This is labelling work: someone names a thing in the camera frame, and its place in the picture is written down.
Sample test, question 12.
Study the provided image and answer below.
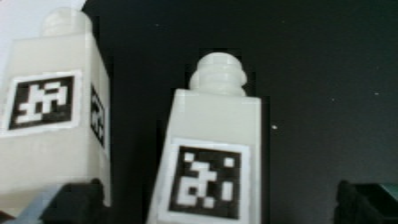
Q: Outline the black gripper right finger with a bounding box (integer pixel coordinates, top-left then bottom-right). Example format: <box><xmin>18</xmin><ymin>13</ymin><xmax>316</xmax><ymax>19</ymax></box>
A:
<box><xmin>336</xmin><ymin>181</ymin><xmax>398</xmax><ymax>224</ymax></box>

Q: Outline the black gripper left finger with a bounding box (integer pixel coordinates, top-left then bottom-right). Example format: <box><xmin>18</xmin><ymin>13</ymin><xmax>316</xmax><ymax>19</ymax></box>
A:
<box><xmin>16</xmin><ymin>178</ymin><xmax>112</xmax><ymax>224</ymax></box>

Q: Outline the white table leg with tag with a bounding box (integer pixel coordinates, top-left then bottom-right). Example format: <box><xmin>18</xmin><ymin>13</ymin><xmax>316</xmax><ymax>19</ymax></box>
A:
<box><xmin>146</xmin><ymin>52</ymin><xmax>261</xmax><ymax>224</ymax></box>

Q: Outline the white square tabletop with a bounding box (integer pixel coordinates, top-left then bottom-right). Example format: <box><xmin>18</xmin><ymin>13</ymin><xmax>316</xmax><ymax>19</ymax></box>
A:
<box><xmin>0</xmin><ymin>0</ymin><xmax>87</xmax><ymax>67</ymax></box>

